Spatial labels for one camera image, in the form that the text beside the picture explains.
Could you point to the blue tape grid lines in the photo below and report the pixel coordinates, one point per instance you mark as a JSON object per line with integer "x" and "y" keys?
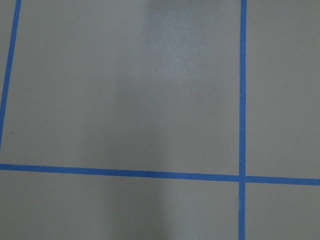
{"x": 241, "y": 178}

